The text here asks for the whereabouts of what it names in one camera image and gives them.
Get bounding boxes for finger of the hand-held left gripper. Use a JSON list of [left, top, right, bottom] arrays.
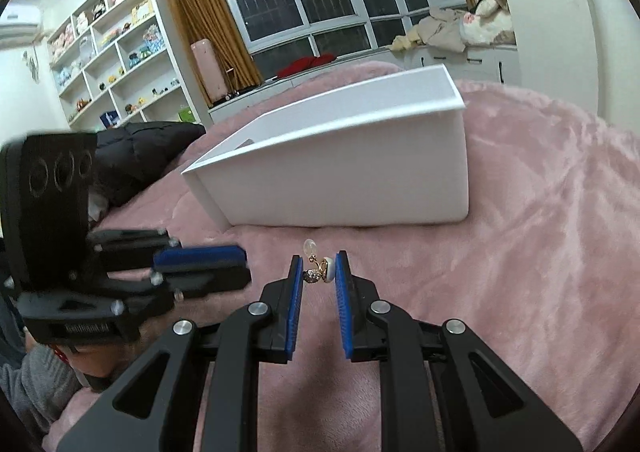
[[87, 228, 248, 273], [107, 266, 253, 320]]

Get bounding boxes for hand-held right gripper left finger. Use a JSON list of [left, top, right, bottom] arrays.
[[56, 254, 306, 452]]

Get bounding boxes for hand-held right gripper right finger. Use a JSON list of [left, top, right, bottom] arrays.
[[334, 251, 583, 452]]

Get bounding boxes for pearl gold earring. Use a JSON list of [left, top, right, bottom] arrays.
[[302, 239, 336, 285]]

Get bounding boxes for white rectangular storage box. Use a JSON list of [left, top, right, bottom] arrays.
[[181, 64, 470, 227]]

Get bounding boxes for person's grey sleeved left forearm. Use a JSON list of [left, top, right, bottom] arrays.
[[0, 342, 83, 438]]

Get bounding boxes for person's left hand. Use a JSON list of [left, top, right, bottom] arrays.
[[22, 332, 123, 393]]

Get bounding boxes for black puffer jacket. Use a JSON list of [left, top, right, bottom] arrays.
[[92, 121, 207, 207]]

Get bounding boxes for collection of small plush toys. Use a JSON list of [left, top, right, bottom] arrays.
[[50, 0, 183, 115]]

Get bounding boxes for pink upright appliance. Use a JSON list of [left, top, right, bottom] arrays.
[[191, 39, 226, 107]]

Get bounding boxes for white air conditioner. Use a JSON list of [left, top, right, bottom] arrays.
[[0, 6, 43, 50]]

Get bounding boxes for pink fluffy blanket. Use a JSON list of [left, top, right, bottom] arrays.
[[42, 60, 640, 452]]

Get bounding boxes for red cloth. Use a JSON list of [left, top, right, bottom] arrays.
[[275, 53, 337, 78]]

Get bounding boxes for white window seat cabinet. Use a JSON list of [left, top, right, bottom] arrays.
[[207, 44, 521, 125]]

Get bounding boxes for cream plush toy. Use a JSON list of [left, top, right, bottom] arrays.
[[462, 0, 517, 45]]

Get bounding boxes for small wall ornament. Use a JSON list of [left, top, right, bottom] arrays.
[[22, 49, 43, 82]]

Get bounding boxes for white wall shelf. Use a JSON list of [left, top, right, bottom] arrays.
[[45, 0, 213, 130]]

